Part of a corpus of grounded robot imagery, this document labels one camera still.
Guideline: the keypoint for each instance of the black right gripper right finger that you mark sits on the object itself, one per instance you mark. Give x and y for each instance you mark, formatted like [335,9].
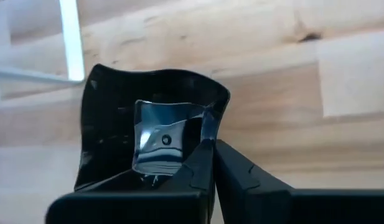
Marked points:
[257,202]

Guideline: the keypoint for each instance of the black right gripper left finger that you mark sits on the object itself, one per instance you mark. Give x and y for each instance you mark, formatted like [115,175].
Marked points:
[185,205]

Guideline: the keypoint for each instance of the black wavy square mini plate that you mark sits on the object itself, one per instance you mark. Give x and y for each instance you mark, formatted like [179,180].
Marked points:
[110,124]

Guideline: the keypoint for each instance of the white perforated metal shelf riser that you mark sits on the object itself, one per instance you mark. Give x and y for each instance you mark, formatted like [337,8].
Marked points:
[72,37]

